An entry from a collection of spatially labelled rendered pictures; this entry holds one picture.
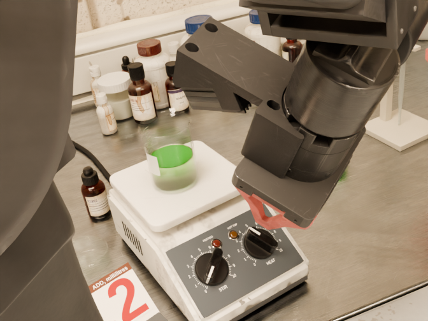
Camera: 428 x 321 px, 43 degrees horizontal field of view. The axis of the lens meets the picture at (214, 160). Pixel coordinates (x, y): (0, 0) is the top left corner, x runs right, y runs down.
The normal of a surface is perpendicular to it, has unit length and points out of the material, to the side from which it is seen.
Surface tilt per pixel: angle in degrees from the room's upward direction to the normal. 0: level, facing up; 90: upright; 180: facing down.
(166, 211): 0
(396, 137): 0
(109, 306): 40
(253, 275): 30
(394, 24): 104
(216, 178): 0
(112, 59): 90
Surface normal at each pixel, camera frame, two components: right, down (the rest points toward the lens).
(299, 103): -0.87, 0.32
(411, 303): -0.12, -0.84
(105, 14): 0.36, 0.46
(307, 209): 0.15, -0.53
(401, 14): 0.83, 0.21
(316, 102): -0.60, 0.62
